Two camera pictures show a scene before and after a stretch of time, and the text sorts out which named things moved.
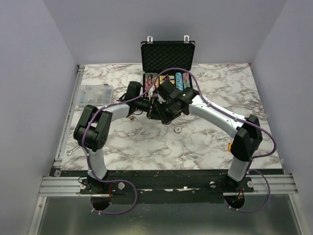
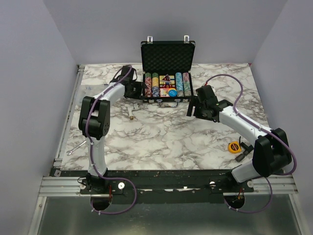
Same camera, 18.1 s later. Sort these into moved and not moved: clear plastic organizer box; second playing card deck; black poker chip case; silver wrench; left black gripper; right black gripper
Moved: left black gripper; right black gripper
Not moved: black poker chip case; second playing card deck; clear plastic organizer box; silver wrench
